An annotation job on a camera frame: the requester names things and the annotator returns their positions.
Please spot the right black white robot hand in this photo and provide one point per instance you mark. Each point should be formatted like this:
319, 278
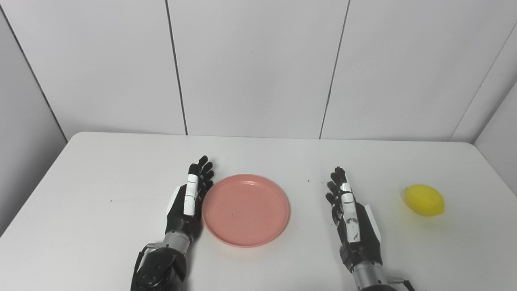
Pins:
355, 226

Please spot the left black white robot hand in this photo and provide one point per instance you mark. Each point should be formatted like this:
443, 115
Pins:
186, 206

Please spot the pink plate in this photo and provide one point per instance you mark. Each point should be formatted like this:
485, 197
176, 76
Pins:
245, 210

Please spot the yellow lemon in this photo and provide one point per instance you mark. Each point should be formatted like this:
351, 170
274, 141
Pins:
424, 199

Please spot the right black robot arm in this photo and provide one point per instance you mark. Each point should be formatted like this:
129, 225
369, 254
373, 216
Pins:
371, 279

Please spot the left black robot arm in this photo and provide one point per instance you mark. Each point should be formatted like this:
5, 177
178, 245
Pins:
163, 266

